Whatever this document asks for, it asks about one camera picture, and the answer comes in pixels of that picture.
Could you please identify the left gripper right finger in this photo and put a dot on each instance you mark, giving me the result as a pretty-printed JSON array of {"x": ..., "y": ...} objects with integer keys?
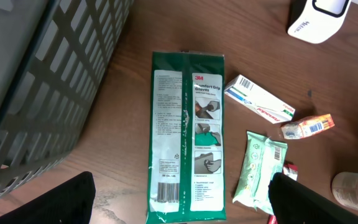
[{"x": 293, "y": 203}]

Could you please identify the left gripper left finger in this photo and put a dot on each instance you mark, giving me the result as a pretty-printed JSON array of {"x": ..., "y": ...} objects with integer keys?
[{"x": 69, "y": 203}]

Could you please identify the red stick sachet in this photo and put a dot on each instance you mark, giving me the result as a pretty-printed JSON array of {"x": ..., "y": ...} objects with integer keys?
[{"x": 289, "y": 171}]

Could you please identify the teal snack packet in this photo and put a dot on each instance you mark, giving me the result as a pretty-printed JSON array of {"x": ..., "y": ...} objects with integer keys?
[{"x": 263, "y": 159}]

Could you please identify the green lid jar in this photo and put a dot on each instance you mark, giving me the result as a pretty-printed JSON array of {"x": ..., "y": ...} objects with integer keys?
[{"x": 344, "y": 188}]

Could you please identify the orange small box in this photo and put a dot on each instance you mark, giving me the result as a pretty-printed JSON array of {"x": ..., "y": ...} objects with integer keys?
[{"x": 307, "y": 126}]

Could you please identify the white green box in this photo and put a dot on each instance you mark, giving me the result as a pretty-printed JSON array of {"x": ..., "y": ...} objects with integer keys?
[{"x": 258, "y": 100}]

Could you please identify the large green box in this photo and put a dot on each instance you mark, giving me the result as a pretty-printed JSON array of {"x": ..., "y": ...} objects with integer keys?
[{"x": 186, "y": 151}]

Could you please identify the grey plastic mesh basket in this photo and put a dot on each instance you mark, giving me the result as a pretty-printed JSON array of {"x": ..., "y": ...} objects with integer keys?
[{"x": 53, "y": 56}]

